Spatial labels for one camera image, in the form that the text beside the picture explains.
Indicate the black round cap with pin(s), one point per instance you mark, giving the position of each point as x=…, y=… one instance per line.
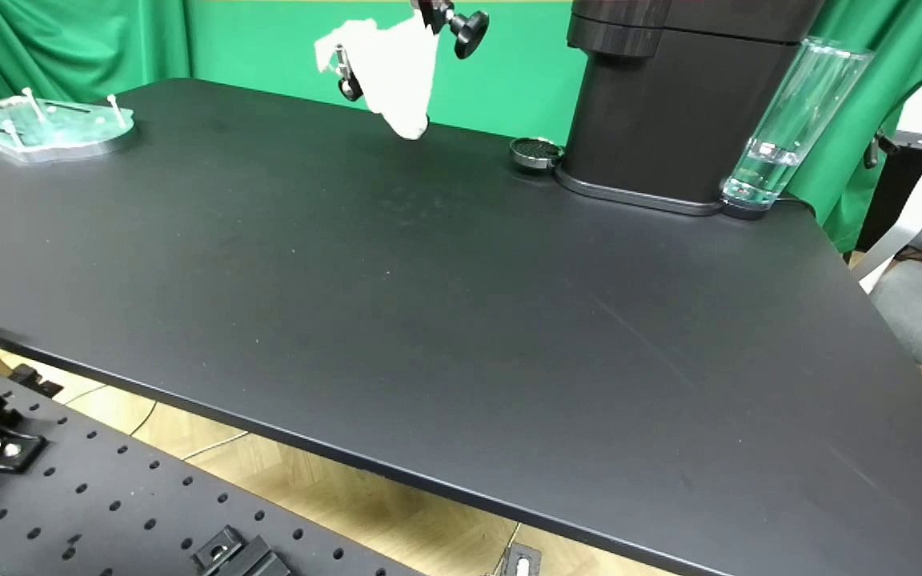
x=537, y=154

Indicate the green backdrop curtain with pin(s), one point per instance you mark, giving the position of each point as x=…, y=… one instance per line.
x=269, y=41

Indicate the white stick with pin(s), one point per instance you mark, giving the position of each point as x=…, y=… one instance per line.
x=116, y=104

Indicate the black perforated breadboard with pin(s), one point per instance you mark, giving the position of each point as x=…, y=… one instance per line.
x=109, y=497

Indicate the white cloth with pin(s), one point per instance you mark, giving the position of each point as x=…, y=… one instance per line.
x=398, y=74

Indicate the small black clamp bracket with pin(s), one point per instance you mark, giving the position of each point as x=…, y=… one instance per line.
x=237, y=551
x=33, y=377

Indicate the tall clear container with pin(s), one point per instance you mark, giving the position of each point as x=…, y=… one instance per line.
x=791, y=123

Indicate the clear glass tray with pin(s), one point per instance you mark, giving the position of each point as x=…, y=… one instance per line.
x=49, y=123

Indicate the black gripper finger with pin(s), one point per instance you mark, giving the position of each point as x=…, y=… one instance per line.
x=459, y=26
x=348, y=76

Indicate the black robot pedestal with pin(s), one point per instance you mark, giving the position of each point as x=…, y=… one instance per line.
x=653, y=107

